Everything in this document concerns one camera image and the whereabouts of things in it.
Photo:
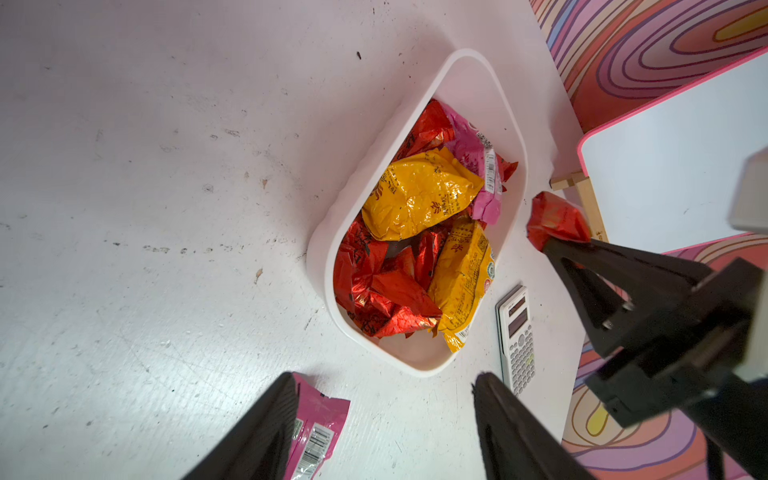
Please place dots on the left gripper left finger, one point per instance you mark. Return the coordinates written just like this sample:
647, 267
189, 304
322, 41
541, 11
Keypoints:
258, 446

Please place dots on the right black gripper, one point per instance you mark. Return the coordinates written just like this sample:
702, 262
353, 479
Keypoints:
669, 343

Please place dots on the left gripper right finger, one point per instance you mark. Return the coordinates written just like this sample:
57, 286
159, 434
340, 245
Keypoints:
513, 443

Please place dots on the pink tea bag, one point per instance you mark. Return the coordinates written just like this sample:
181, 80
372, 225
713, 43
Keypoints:
318, 425
477, 154

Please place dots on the yellow tea bag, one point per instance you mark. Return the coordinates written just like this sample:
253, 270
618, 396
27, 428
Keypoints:
464, 272
418, 192

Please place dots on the white plastic storage box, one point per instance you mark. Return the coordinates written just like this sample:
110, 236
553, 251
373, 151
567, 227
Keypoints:
468, 84

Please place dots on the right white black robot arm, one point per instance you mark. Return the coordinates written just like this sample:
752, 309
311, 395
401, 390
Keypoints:
734, 420

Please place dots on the white grey calculator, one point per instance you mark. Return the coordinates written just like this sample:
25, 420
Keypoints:
515, 333

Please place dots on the wooden easel stand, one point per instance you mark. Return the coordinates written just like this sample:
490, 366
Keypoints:
582, 185

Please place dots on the pink framed whiteboard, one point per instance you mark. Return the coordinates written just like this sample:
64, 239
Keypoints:
665, 175

